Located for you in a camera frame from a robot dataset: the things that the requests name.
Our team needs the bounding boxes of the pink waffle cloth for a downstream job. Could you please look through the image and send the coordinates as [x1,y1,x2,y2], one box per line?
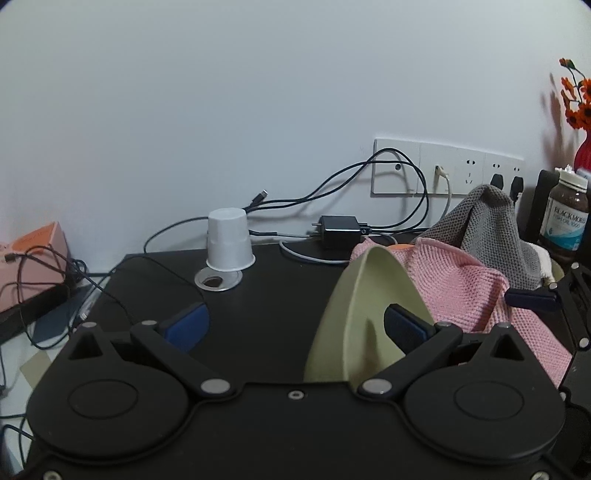
[349,235,574,387]

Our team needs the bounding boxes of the green bowl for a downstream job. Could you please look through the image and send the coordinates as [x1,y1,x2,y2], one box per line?
[304,246,434,388]

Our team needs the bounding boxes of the orange container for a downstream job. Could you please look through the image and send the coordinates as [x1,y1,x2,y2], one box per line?
[387,244,414,251]

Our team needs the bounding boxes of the cream waffle cloth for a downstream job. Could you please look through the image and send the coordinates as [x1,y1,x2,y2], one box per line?
[531,244,555,286]

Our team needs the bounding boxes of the brown supplement bottle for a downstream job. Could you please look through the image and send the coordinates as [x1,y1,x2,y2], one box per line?
[540,166,590,257]

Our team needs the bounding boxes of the grey waffle cloth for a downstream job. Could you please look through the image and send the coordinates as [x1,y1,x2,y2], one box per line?
[420,185,542,290]

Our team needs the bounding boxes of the white paper cup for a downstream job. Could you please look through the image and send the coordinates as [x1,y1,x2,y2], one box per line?
[206,208,256,272]

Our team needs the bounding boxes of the black plug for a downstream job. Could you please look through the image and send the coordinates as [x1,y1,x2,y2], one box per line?
[509,176,524,203]
[490,173,504,190]

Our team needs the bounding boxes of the black power adapter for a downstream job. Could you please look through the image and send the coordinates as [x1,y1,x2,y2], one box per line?
[313,215,370,251]

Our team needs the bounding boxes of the red vase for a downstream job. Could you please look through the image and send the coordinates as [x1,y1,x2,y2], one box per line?
[573,132,591,172]

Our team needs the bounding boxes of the pink box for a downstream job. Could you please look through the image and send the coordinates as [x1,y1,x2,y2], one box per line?
[1,222,69,312]

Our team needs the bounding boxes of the orange artificial flowers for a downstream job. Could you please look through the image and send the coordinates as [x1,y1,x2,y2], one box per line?
[559,58,591,131]

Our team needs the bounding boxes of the black cable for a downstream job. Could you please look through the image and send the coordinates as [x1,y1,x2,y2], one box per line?
[143,147,431,259]

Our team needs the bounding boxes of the white wall socket strip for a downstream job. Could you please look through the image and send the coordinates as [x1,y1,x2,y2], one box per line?
[372,138,525,196]

